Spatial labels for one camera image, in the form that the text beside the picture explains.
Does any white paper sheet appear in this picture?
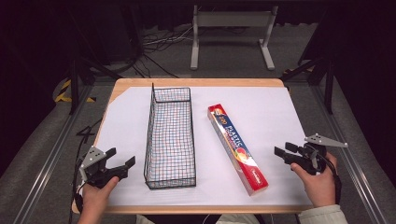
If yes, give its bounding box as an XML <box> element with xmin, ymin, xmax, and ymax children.
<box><xmin>94</xmin><ymin>86</ymin><xmax>313</xmax><ymax>207</ymax></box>

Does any person's left hand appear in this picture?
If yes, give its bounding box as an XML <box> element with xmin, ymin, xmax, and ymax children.
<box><xmin>80</xmin><ymin>175</ymin><xmax>120</xmax><ymax>217</ymax></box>

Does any red plastic wrap box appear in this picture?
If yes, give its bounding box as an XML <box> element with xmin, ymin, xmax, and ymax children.
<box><xmin>206</xmin><ymin>103</ymin><xmax>270</xmax><ymax>197</ymax></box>

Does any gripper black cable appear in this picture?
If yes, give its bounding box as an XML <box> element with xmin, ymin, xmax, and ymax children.
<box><xmin>320</xmin><ymin>150</ymin><xmax>343</xmax><ymax>205</ymax></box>
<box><xmin>68</xmin><ymin>119</ymin><xmax>104</xmax><ymax>224</ymax></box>

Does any person's right hand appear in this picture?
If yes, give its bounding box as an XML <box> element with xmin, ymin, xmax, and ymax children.
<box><xmin>290</xmin><ymin>152</ymin><xmax>340</xmax><ymax>209</ymax></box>

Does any bundle of floor cables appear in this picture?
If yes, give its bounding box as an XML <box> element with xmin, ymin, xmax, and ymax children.
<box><xmin>132</xmin><ymin>24</ymin><xmax>195</xmax><ymax>79</ymax></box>

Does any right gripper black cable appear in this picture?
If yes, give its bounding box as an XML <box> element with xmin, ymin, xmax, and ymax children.
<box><xmin>320</xmin><ymin>150</ymin><xmax>343</xmax><ymax>205</ymax></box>

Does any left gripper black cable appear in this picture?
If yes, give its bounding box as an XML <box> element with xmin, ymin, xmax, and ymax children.
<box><xmin>68</xmin><ymin>119</ymin><xmax>104</xmax><ymax>224</ymax></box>

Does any black wire basket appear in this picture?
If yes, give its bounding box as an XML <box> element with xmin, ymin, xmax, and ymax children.
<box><xmin>143</xmin><ymin>82</ymin><xmax>197</xmax><ymax>190</ymax></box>

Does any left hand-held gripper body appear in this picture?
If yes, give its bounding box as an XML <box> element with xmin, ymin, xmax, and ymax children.
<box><xmin>78</xmin><ymin>145</ymin><xmax>120</xmax><ymax>189</ymax></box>

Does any aluminium floor rail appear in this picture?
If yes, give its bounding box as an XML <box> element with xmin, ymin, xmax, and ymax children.
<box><xmin>311</xmin><ymin>83</ymin><xmax>389</xmax><ymax>224</ymax></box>
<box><xmin>12</xmin><ymin>83</ymin><xmax>94</xmax><ymax>224</ymax></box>

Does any white metal stand frame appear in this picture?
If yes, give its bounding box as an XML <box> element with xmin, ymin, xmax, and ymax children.
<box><xmin>190</xmin><ymin>4</ymin><xmax>279</xmax><ymax>71</ymax></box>

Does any yellow black hazard tape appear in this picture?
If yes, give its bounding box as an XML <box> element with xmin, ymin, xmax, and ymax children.
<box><xmin>54</xmin><ymin>78</ymin><xmax>96</xmax><ymax>104</ymax></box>

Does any black tripod stand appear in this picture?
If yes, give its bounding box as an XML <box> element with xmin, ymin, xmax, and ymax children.
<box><xmin>64</xmin><ymin>52</ymin><xmax>124</xmax><ymax>116</ymax></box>
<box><xmin>280</xmin><ymin>55</ymin><xmax>336</xmax><ymax>115</ymax></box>

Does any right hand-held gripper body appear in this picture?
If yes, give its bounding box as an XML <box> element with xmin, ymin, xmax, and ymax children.
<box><xmin>298</xmin><ymin>133</ymin><xmax>349</xmax><ymax>176</ymax></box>

